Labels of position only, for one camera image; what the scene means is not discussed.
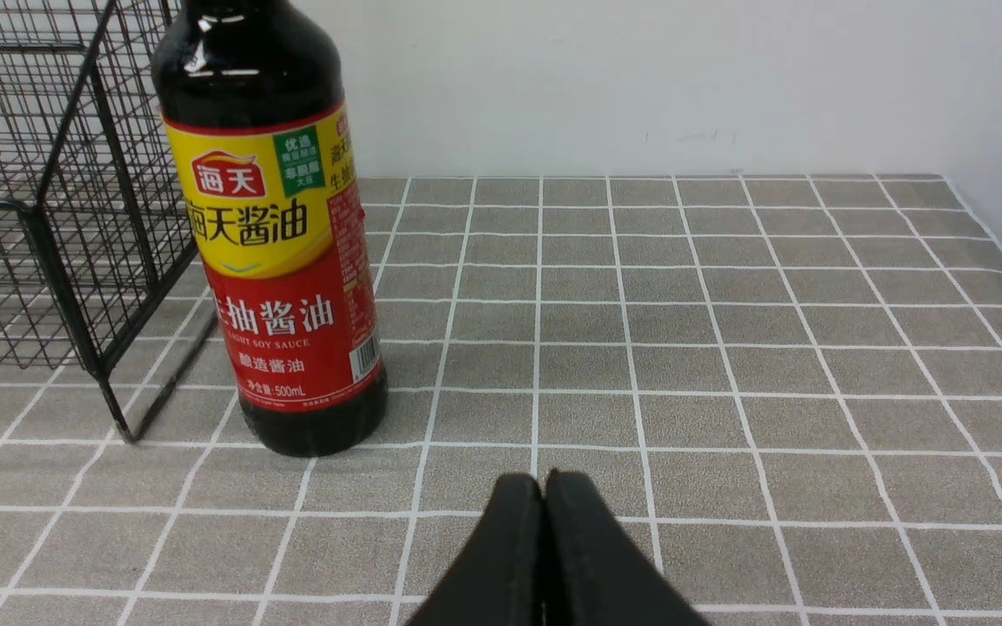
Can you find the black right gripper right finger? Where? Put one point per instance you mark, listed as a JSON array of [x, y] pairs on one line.
[[595, 574]]

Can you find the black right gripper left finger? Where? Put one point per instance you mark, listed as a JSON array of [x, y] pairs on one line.
[[495, 578]]

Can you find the light soy sauce bottle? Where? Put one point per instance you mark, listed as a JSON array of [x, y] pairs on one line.
[[252, 98]]

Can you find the black wire mesh shelf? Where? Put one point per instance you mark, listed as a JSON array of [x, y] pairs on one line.
[[93, 231]]

